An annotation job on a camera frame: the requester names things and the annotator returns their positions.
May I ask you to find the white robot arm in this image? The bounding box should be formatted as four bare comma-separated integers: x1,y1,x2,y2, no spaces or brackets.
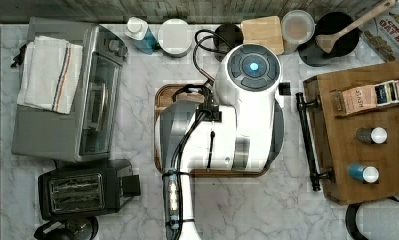
155,43,282,240

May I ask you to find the wooden drawer cabinet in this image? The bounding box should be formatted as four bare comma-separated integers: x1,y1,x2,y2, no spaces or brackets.
297,61,399,205

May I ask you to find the wooden cutting board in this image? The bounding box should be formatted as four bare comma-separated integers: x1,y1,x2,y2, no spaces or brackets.
154,84,281,178

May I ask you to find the white round canister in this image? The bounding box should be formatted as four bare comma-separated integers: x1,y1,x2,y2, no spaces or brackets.
158,19,193,58

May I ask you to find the black cup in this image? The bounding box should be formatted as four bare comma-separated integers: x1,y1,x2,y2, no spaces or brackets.
213,23,244,62

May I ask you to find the blue soap bottle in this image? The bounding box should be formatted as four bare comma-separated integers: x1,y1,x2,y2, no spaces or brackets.
125,17,158,55

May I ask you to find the wooden block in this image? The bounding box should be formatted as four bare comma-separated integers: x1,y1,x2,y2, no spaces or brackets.
240,16,284,55

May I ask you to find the silver toaster oven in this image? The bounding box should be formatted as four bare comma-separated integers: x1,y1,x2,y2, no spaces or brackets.
11,17,128,162

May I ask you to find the clear lidded jar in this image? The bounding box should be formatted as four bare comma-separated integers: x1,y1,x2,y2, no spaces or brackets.
281,10,315,55

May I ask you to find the wooden spatula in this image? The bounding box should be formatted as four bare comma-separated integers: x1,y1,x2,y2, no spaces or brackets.
315,0,397,53

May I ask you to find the black two-slot toaster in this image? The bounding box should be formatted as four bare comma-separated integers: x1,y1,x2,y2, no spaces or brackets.
38,159,141,220

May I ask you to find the white striped dish towel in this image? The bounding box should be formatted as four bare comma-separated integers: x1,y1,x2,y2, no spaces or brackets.
17,36,83,114

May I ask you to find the black pan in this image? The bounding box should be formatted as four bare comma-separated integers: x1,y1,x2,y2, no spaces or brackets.
297,11,361,68

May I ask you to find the tea bag box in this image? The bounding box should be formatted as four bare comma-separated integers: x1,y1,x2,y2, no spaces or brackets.
330,80,399,117

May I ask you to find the blue spice shaker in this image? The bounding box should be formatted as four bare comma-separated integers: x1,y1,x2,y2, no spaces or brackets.
348,164,380,183

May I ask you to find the grey spice shaker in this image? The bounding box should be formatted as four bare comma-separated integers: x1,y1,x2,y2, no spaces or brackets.
356,127,388,144

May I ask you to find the paper towel roll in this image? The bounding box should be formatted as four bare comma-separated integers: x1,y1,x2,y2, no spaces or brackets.
345,196,399,240

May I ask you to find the cereal box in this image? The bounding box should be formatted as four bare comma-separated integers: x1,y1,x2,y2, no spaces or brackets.
361,0,399,62

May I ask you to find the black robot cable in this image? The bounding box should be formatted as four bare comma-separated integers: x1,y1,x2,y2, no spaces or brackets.
161,29,233,240

